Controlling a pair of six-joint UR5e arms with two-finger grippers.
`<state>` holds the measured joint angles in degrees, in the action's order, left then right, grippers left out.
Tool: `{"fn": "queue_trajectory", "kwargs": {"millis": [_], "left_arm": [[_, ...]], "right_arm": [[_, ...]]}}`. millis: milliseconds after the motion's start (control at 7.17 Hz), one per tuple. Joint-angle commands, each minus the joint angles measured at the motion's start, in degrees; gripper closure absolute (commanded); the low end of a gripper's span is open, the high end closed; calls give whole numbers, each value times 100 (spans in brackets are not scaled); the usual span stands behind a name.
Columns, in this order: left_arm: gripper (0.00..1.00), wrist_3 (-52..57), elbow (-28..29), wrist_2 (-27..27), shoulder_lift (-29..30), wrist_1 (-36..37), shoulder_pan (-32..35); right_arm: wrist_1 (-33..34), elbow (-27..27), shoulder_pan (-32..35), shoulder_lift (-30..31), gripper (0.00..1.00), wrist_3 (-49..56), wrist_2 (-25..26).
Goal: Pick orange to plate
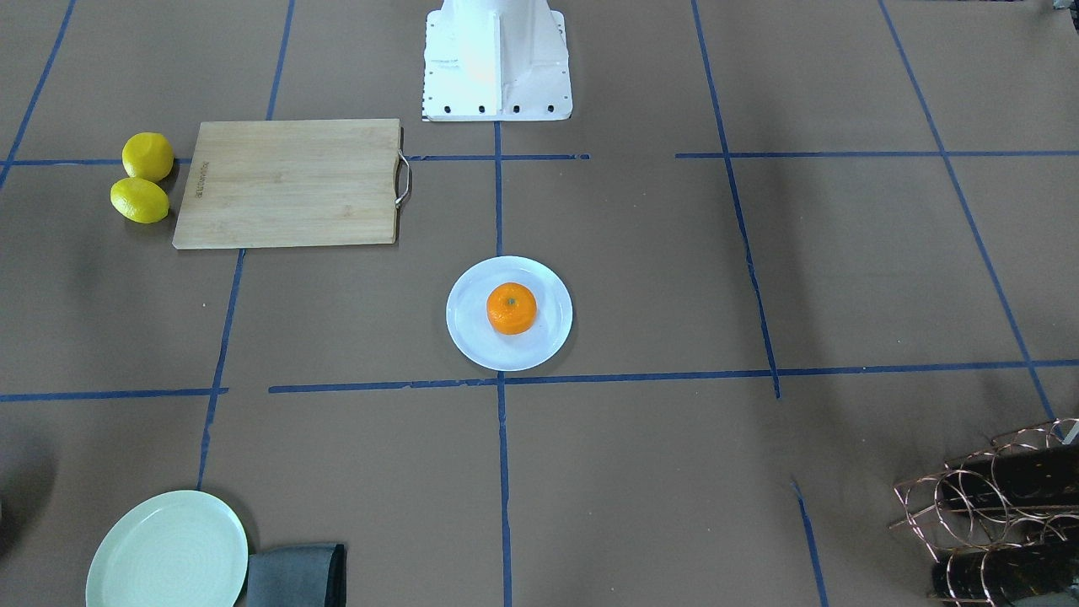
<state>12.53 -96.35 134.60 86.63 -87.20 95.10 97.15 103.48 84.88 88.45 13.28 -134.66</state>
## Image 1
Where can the orange mandarin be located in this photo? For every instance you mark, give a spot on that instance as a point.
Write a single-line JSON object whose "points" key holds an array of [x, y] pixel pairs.
{"points": [[511, 309]]}

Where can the light blue plate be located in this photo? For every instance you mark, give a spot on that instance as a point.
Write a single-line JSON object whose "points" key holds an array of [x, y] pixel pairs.
{"points": [[478, 339]]}

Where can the green plate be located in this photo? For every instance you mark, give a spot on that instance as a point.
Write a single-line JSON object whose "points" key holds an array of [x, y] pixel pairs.
{"points": [[180, 548]]}

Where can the bamboo cutting board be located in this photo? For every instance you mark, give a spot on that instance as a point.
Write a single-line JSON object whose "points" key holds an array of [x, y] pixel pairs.
{"points": [[302, 183]]}

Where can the dark folded cloth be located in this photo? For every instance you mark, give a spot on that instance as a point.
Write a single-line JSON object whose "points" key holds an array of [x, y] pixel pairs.
{"points": [[298, 575]]}

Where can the yellow lemon far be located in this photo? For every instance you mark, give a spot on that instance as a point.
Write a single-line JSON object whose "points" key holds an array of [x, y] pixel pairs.
{"points": [[139, 200]]}

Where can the yellow lemon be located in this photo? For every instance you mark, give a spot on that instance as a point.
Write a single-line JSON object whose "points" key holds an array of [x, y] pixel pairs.
{"points": [[139, 200], [149, 156]]}

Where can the yellow lemon near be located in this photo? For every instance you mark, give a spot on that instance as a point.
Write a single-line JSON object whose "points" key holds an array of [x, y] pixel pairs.
{"points": [[149, 156]]}

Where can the dark wine bottle middle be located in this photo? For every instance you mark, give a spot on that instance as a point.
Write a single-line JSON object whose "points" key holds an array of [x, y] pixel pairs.
{"points": [[1036, 481]]}

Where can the dark wine bottle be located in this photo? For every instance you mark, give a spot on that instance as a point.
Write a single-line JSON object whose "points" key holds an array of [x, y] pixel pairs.
{"points": [[1036, 481], [1034, 575]]}

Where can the dark wine bottle front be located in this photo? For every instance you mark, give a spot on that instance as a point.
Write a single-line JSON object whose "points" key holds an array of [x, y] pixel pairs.
{"points": [[1034, 575]]}

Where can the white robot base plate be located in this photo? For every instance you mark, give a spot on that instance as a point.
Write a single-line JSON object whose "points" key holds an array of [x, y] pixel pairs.
{"points": [[491, 75]]}

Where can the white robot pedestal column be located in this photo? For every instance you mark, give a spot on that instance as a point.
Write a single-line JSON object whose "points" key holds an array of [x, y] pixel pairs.
{"points": [[517, 17]]}

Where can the copper wire wine rack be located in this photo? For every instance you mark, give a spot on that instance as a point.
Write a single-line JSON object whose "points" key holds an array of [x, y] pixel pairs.
{"points": [[1001, 524]]}

